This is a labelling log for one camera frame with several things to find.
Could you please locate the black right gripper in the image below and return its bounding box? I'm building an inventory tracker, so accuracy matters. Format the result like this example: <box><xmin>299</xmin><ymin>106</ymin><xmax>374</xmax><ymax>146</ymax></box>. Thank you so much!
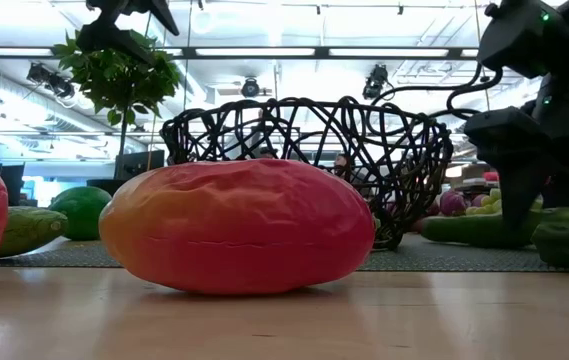
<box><xmin>463</xmin><ymin>74</ymin><xmax>569</xmax><ymax>236</ymax></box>

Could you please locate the long green cucumber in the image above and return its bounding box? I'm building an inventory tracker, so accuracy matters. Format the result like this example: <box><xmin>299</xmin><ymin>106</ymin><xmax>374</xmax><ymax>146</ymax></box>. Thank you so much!
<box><xmin>420</xmin><ymin>208</ymin><xmax>548</xmax><ymax>250</ymax></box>

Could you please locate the purple grapes bunch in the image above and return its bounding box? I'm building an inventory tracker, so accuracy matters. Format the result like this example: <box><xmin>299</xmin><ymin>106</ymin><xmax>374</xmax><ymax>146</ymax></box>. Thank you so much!
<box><xmin>426</xmin><ymin>189</ymin><xmax>488</xmax><ymax>219</ymax></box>

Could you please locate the green grape bunch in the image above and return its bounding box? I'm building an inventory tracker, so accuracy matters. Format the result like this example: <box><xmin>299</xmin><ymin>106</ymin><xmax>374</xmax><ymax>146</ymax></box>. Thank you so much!
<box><xmin>465</xmin><ymin>187</ymin><xmax>545</xmax><ymax>217</ymax></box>

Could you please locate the striped green squash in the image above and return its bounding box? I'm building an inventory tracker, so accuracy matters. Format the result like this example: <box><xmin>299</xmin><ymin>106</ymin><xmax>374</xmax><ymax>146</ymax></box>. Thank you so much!
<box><xmin>0</xmin><ymin>206</ymin><xmax>69</xmax><ymax>259</ymax></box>

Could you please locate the black ceiling spotlight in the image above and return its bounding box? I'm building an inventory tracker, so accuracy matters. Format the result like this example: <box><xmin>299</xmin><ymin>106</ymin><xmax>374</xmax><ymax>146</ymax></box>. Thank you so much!
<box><xmin>26</xmin><ymin>62</ymin><xmax>76</xmax><ymax>100</ymax></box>
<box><xmin>240</xmin><ymin>76</ymin><xmax>261</xmax><ymax>99</ymax></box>
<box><xmin>362</xmin><ymin>63</ymin><xmax>390</xmax><ymax>101</ymax></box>

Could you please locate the round green fruit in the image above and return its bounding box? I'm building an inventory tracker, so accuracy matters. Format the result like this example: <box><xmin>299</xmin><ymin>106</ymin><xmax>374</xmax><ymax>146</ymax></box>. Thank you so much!
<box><xmin>48</xmin><ymin>186</ymin><xmax>113</xmax><ymax>242</ymax></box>

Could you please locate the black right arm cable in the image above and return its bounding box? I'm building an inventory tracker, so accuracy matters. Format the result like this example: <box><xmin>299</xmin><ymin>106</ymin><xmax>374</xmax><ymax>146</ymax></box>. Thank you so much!
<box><xmin>369</xmin><ymin>63</ymin><xmax>505</xmax><ymax>121</ymax></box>

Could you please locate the red orange mango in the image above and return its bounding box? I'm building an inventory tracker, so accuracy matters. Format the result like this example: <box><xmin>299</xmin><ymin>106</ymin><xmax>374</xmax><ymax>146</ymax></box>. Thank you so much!
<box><xmin>98</xmin><ymin>158</ymin><xmax>377</xmax><ymax>295</ymax></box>

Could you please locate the black plant pot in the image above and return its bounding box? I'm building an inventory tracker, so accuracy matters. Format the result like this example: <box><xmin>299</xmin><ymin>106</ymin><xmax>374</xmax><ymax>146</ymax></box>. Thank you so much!
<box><xmin>86</xmin><ymin>178</ymin><xmax>130</xmax><ymax>197</ymax></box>

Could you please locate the black computer monitor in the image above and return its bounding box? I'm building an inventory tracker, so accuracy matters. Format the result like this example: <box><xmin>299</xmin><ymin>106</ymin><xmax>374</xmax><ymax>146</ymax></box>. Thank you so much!
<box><xmin>113</xmin><ymin>149</ymin><xmax>166</xmax><ymax>181</ymax></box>
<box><xmin>0</xmin><ymin>162</ymin><xmax>26</xmax><ymax>207</ymax></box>

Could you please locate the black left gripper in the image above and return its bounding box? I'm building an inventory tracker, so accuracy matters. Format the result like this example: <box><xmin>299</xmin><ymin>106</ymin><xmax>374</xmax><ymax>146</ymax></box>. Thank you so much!
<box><xmin>77</xmin><ymin>0</ymin><xmax>180</xmax><ymax>65</ymax></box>

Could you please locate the green leafy plant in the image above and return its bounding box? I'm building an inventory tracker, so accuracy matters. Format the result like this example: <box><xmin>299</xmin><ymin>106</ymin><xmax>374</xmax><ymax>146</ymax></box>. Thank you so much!
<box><xmin>52</xmin><ymin>28</ymin><xmax>183</xmax><ymax>181</ymax></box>

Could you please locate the black wire basket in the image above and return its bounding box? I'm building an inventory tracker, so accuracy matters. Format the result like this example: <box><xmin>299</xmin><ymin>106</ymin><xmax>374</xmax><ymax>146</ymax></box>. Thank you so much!
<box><xmin>159</xmin><ymin>95</ymin><xmax>455</xmax><ymax>251</ymax></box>

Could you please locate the grey woven placemat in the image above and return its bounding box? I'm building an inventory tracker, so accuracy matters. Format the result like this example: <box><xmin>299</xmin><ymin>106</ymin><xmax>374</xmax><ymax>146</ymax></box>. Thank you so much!
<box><xmin>0</xmin><ymin>232</ymin><xmax>569</xmax><ymax>274</ymax></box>

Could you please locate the person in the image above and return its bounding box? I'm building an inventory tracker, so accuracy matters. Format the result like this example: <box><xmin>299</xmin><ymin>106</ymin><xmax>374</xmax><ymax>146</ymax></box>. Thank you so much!
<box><xmin>332</xmin><ymin>152</ymin><xmax>360</xmax><ymax>182</ymax></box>

